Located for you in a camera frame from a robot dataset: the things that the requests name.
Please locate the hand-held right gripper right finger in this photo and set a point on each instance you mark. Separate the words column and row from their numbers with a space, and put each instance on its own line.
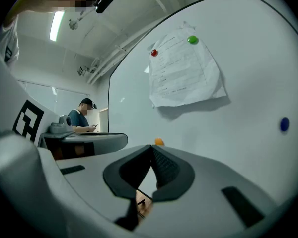
column 203, row 202

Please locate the orange round magnet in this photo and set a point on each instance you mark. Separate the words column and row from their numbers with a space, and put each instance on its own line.
column 159, row 141

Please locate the red round magnet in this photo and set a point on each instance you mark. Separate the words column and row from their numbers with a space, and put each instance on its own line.
column 154, row 52

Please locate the crumpled printed paper sheet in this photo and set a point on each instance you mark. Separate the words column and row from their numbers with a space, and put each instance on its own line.
column 181, row 76

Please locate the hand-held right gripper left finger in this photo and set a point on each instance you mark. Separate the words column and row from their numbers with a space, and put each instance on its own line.
column 94, row 180

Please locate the glass partition window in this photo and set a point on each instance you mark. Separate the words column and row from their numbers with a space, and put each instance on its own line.
column 52, row 98

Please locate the white ceiling pipes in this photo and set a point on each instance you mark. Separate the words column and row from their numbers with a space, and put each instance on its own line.
column 119, row 48

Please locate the round ceiling fixture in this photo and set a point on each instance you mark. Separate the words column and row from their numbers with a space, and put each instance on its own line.
column 73, row 24

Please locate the grey wall-mounted box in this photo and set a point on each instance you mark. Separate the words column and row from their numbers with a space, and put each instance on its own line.
column 83, row 71

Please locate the green round magnet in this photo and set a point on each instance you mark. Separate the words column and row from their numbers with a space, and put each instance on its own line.
column 192, row 39

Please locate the long ceiling light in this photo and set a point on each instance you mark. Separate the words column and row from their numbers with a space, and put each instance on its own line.
column 56, row 26

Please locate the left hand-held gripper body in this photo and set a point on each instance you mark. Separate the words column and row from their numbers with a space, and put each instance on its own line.
column 12, row 100

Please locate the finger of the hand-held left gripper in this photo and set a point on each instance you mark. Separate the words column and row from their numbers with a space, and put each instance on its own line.
column 106, row 142

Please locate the blue round magnet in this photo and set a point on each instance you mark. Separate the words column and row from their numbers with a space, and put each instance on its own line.
column 284, row 124

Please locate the person's white shirt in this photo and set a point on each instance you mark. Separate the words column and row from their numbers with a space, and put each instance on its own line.
column 8, row 46

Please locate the white whiteboard with black frame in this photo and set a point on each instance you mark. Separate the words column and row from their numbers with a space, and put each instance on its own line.
column 250, row 71

